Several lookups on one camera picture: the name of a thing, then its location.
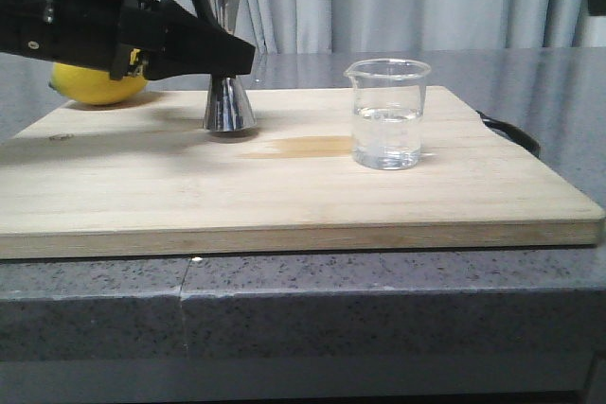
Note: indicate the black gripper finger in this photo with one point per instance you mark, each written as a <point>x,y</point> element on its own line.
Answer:
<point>190,45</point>

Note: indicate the light wooden cutting board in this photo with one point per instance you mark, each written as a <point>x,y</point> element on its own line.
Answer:
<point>145,179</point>

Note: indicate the steel hourglass jigger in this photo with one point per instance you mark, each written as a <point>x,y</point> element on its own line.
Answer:
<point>228,109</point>

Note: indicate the clear glass measuring beaker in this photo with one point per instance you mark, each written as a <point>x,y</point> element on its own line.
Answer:
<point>388,106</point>

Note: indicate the black cutting board handle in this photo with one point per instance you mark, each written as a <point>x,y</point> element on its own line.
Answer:
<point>511,133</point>

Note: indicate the yellow lemon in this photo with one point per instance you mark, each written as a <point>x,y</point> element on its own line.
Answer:
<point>93,87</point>

